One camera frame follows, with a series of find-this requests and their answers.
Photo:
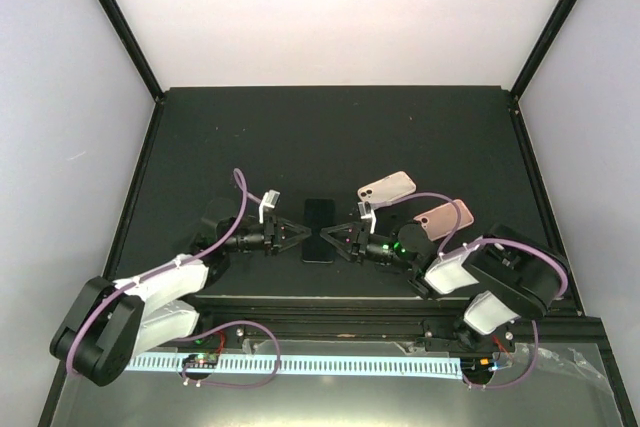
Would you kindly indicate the pink phone case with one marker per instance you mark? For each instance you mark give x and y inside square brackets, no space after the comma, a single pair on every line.
[442,220]

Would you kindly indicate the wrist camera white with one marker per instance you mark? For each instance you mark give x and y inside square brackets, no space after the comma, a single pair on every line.
[267,204]
[367,215]

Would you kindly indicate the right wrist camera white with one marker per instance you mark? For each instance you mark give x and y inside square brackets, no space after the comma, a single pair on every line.
[367,215]

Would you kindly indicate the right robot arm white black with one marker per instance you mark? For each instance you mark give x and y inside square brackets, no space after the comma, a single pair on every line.
[507,277]

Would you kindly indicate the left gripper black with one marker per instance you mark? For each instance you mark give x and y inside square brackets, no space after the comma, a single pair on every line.
[296,228]

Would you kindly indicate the black frame post left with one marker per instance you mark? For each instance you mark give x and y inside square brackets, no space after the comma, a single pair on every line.
[119,23]

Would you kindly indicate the white slotted cable duct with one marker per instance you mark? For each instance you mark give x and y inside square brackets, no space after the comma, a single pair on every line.
[306,365]

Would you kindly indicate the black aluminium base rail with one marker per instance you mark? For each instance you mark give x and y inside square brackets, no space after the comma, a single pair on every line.
[431,323]

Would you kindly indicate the left circuit board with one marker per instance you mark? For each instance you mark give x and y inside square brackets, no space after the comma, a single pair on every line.
[200,361]

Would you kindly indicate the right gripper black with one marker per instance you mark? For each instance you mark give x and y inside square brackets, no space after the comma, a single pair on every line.
[331,239]

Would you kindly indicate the right circuit board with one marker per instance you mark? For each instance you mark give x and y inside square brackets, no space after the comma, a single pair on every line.
[484,364]

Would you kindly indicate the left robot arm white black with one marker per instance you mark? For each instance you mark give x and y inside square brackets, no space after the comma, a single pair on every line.
[111,322]

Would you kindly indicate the black phone with dual camera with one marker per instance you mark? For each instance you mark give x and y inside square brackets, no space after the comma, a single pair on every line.
[318,214]

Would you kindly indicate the circuit board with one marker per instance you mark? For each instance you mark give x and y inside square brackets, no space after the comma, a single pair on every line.
[200,361]
[484,364]

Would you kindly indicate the black frame post right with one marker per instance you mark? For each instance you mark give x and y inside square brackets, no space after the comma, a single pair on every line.
[545,40]

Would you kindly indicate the black frame post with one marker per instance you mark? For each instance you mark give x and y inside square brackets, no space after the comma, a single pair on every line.
[119,23]
[545,40]

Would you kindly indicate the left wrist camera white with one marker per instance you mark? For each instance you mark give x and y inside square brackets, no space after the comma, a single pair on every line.
[267,204]

